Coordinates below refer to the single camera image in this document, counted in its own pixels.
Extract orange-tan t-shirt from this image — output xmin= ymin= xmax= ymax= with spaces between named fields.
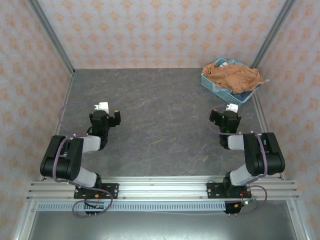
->
xmin=202 ymin=61 xmax=265 ymax=95

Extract light blue plastic basket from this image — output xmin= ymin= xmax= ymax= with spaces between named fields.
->
xmin=201 ymin=57 xmax=258 ymax=105

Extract dark blue t-shirt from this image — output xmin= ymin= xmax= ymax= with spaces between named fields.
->
xmin=232 ymin=90 xmax=251 ymax=99

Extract small circuit board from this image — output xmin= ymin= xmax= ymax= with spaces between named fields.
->
xmin=234 ymin=197 xmax=258 ymax=209
xmin=84 ymin=202 xmax=105 ymax=210

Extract metal lower panel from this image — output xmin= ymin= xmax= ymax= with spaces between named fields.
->
xmin=27 ymin=210 xmax=298 ymax=240

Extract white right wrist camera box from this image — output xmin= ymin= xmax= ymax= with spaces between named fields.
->
xmin=224 ymin=102 xmax=240 ymax=114

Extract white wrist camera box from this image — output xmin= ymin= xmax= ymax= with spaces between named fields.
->
xmin=224 ymin=102 xmax=240 ymax=114
xmin=94 ymin=101 xmax=110 ymax=114

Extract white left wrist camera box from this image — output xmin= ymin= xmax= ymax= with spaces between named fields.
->
xmin=94 ymin=101 xmax=110 ymax=114

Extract aluminium side rail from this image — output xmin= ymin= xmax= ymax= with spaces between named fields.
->
xmin=40 ymin=72 xmax=76 ymax=181
xmin=251 ymin=93 xmax=286 ymax=180

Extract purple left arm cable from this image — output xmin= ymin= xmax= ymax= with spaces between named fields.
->
xmin=52 ymin=102 xmax=114 ymax=218

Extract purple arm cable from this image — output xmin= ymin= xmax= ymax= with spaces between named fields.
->
xmin=52 ymin=102 xmax=114 ymax=218
xmin=208 ymin=104 xmax=269 ymax=216

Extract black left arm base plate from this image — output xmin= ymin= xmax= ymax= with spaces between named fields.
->
xmin=73 ymin=183 xmax=119 ymax=200

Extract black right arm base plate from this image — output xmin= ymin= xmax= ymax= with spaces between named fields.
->
xmin=206 ymin=181 xmax=252 ymax=200

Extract aluminium mounting rail beam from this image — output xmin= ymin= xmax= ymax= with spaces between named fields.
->
xmin=26 ymin=176 xmax=300 ymax=201

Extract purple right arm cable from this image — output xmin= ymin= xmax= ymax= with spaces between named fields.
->
xmin=208 ymin=104 xmax=269 ymax=216

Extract slotted grey cable duct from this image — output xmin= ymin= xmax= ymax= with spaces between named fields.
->
xmin=36 ymin=201 xmax=227 ymax=211

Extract aluminium frame post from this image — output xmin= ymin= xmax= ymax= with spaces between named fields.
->
xmin=250 ymin=0 xmax=299 ymax=70
xmin=26 ymin=0 xmax=76 ymax=76

